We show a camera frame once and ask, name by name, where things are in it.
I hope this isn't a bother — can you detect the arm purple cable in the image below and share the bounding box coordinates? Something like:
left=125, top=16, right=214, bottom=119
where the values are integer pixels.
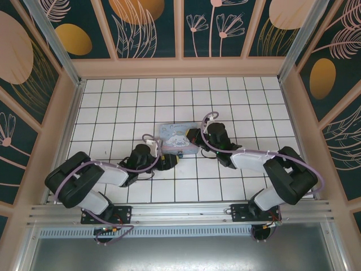
left=55, top=133, right=138, bottom=246
left=200, top=111, right=325, bottom=243

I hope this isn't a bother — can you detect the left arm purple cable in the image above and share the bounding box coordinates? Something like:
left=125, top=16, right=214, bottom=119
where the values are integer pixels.
left=55, top=133, right=138, bottom=246

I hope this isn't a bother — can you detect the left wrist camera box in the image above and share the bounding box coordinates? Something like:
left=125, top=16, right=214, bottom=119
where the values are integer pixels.
left=148, top=140, right=163, bottom=157

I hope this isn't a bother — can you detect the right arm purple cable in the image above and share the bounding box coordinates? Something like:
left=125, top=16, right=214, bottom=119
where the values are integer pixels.
left=200, top=111, right=325, bottom=243

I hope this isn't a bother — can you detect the aluminium corner post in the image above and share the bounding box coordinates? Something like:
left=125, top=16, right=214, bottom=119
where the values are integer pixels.
left=24, top=0, right=85, bottom=87
left=278, top=0, right=339, bottom=82

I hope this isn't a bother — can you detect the grey metal panel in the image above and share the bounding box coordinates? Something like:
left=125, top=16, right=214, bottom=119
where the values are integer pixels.
left=27, top=222, right=349, bottom=271

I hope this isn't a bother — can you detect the pastel blue zipper pouch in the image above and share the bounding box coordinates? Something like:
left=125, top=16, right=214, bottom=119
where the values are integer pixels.
left=157, top=121, right=202, bottom=155

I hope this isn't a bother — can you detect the slotted grey cable tray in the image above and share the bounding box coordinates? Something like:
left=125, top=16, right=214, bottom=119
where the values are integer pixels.
left=38, top=227, right=329, bottom=238

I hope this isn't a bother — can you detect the aluminium mounting rail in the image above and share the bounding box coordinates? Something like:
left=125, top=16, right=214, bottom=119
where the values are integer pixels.
left=27, top=199, right=336, bottom=226

